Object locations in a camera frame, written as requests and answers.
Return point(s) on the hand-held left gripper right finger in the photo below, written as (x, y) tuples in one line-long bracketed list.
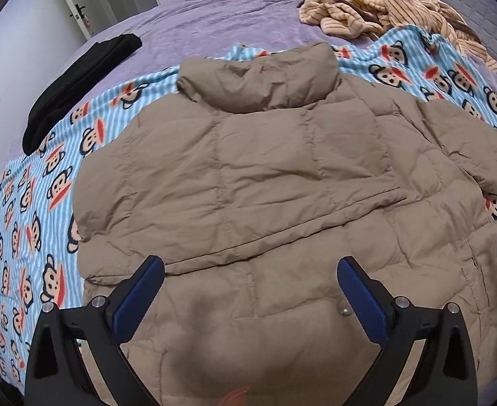
[(365, 301)]

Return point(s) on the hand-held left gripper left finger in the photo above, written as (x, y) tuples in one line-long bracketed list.
[(140, 297)]

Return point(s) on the tan puffer jacket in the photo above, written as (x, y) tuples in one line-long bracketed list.
[(274, 156)]

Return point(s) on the monkey print striped blanket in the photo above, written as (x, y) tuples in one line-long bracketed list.
[(41, 186)]

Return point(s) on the black garment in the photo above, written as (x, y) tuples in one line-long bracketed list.
[(83, 67)]

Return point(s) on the grey quilted headboard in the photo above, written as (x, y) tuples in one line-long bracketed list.
[(468, 4)]

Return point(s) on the tan striped fleece garment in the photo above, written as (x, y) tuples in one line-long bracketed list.
[(401, 4)]

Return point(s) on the purple bed cover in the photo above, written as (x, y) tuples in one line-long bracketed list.
[(189, 17)]

